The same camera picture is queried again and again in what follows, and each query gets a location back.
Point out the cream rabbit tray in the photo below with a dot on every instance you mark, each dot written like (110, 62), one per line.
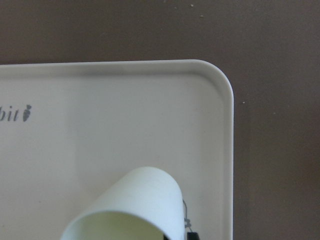
(68, 131)

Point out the pale yellow cup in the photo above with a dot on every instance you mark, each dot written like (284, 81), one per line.
(145, 204)

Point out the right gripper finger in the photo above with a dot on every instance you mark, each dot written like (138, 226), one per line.
(192, 236)

